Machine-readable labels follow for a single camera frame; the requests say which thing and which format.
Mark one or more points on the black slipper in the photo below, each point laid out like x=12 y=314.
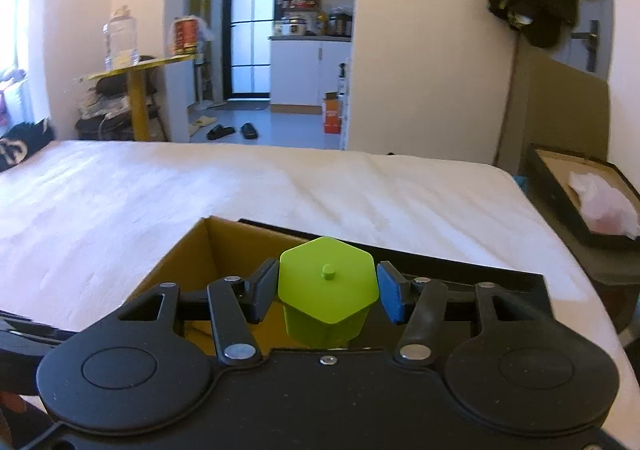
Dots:
x=249 y=131
x=220 y=132

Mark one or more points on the yellow table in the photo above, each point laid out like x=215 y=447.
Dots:
x=137 y=100

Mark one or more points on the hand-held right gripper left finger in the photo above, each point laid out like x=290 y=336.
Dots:
x=265 y=290

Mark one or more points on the orange box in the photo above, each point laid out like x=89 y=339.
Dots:
x=332 y=115

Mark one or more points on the black flat box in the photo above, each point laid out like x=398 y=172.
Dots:
x=550 y=185

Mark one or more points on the pile of dark bags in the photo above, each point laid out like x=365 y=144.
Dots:
x=107 y=105

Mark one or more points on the white kitchen cabinet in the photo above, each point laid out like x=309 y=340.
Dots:
x=300 y=75

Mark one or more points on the black tray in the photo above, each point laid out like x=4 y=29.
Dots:
x=500 y=280

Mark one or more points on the green hexagonal container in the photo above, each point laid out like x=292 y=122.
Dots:
x=325 y=300

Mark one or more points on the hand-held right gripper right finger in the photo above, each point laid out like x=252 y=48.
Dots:
x=392 y=295

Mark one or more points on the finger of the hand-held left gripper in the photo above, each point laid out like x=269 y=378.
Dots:
x=20 y=349

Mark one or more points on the large cardboard sheet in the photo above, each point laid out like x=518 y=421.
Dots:
x=555 y=105

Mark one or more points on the person's left forearm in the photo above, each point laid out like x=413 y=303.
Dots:
x=11 y=407

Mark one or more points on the black printed cloth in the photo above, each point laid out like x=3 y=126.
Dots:
x=25 y=145

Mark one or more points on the rice cooker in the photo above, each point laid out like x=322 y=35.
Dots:
x=292 y=27

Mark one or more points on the clear plastic water jug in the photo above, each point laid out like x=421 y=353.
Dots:
x=120 y=40

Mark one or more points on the dark cooking pot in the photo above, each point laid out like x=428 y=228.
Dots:
x=340 y=23

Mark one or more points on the beige slipper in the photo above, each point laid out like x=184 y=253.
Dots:
x=205 y=121

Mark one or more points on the red can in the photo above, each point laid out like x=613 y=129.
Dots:
x=185 y=35

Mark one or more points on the brown cardboard box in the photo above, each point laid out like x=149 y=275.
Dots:
x=235 y=250

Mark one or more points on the black framed glass door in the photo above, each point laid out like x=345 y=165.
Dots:
x=250 y=20

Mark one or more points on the white plastic bag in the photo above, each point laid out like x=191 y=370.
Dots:
x=605 y=205

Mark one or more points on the spray bottle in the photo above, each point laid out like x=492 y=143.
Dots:
x=342 y=80

